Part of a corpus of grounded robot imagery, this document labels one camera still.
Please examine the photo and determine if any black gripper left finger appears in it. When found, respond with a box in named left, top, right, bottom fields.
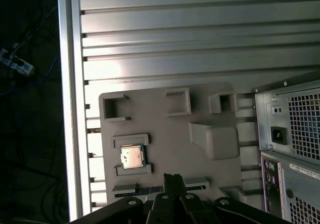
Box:
left=69, top=174, right=176, bottom=224

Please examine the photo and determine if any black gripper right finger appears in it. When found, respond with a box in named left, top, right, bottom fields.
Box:
left=174, top=173, right=288, bottom=224

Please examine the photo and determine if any silver CPU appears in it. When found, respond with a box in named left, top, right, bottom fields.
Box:
left=119, top=145, right=146, bottom=170

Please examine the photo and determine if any dark RAM stick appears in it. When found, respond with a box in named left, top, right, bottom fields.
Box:
left=113, top=186, right=211, bottom=196

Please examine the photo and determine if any grey parts rack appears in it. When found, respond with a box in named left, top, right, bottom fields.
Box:
left=98, top=82, right=262, bottom=209

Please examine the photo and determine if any black PC case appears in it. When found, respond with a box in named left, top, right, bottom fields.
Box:
left=251, top=70, right=320, bottom=224

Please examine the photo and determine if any grey power supply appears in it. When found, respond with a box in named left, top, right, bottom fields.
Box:
left=264, top=88, right=320, bottom=162

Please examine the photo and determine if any white power strip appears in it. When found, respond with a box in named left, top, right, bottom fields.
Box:
left=0, top=47, right=37, bottom=77

